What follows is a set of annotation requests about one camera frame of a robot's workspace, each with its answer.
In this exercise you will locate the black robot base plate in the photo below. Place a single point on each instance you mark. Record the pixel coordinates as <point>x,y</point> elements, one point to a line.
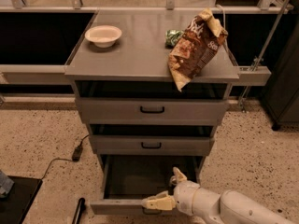
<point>14,208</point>

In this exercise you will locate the black power adapter with cable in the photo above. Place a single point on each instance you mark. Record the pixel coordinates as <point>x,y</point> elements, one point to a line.
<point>76,155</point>

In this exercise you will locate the grey drawer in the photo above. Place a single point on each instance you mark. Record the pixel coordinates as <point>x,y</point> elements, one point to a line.
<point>184,140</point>
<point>148,102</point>
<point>129,179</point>

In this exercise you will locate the grey middle drawer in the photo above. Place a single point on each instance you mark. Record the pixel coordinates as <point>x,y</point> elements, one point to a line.
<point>184,140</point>

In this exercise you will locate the grey top drawer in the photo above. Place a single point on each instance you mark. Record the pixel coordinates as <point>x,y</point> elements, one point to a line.
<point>148,102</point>

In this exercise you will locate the dark cabinet at right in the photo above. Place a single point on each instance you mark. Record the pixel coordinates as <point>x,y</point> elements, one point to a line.
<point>281,94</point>

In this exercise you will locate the white bowl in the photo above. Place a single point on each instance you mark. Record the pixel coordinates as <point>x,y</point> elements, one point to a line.
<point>103,36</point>

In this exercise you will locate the black cylindrical handle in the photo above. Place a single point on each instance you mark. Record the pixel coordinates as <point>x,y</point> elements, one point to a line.
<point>79,211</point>

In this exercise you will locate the grey drawer cabinet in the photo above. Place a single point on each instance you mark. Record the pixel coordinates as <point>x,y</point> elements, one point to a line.
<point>140,54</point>

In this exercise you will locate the green crumpled snack bag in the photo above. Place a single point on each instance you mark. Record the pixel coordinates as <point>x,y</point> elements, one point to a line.
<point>172,36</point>

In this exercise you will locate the blue grey object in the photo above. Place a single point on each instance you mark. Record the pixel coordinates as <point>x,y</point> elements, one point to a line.
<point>6,184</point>

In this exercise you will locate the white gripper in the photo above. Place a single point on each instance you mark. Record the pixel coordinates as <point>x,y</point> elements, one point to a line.
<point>184,194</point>

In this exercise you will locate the grey bottom drawer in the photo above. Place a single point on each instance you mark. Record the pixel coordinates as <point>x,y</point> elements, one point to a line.
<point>129,179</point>

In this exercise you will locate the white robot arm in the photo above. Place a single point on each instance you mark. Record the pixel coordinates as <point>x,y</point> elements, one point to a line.
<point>230,207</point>

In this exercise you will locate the brown chip bag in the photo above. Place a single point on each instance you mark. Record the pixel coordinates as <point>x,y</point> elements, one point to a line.
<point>198,45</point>

